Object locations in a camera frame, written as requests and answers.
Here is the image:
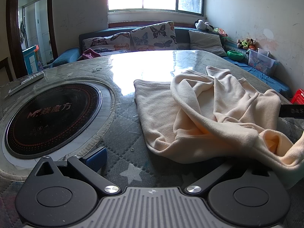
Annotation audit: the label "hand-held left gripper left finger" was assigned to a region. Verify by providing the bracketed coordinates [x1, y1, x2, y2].
[28, 147, 121, 195]

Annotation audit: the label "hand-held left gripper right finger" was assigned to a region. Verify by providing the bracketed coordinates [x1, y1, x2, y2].
[186, 160, 277, 195]

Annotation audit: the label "cream fleece garment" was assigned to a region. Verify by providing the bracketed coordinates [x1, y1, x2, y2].
[134, 66, 304, 189]

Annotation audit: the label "hanging clothes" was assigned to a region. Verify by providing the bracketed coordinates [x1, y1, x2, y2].
[20, 20, 27, 44]

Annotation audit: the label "red plastic stool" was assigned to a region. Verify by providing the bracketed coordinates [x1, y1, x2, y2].
[291, 88, 304, 104]

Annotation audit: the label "grey quilted star tablecloth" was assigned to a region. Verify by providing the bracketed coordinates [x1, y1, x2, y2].
[0, 50, 292, 228]

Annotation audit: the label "blue sofa cover cloth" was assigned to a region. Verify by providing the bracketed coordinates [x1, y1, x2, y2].
[223, 57, 291, 98]

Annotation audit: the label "clear plastic storage box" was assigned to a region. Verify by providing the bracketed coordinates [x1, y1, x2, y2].
[248, 48, 279, 76]

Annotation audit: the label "round black induction cooktop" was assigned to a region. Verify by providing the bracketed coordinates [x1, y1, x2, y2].
[4, 83, 103, 159]

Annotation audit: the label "green plastic bowl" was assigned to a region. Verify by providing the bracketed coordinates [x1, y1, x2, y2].
[227, 50, 245, 61]

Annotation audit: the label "brown and green plush toys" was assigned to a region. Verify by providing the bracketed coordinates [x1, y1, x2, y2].
[237, 38, 257, 51]

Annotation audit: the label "grey remote control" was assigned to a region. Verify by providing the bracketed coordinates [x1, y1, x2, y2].
[8, 71, 45, 96]

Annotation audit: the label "pink cloth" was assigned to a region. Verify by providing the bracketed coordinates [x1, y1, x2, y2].
[82, 48, 101, 60]

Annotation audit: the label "colourful plastic toys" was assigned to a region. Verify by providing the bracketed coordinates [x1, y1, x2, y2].
[212, 27, 228, 38]

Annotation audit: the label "grey pillow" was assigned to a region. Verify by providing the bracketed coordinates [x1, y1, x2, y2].
[189, 30, 228, 57]

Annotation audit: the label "blue corner sofa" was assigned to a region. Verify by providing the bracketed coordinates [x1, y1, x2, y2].
[52, 26, 292, 98]

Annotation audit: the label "long butterfly print pillow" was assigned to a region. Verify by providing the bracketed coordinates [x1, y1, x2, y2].
[82, 32, 131, 54]

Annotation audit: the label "blue cabinet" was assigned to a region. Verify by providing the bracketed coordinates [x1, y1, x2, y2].
[22, 45, 43, 74]

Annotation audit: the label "dark wooden side cabinet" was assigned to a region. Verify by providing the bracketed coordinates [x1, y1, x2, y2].
[0, 57, 13, 87]

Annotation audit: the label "panda plush toy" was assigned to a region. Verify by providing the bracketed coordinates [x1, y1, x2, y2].
[194, 19, 214, 32]

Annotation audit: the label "square butterfly print pillow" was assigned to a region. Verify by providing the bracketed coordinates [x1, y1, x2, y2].
[130, 21, 178, 52]

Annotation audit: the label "dark wooden door frame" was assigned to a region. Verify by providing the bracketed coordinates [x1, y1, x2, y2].
[6, 0, 59, 76]

